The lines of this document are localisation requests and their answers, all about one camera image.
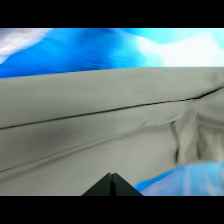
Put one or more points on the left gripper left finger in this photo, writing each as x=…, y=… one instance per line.
x=101, y=186

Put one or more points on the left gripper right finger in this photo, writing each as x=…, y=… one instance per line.
x=125, y=187

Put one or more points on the grey-green shirt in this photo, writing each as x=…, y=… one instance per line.
x=100, y=126

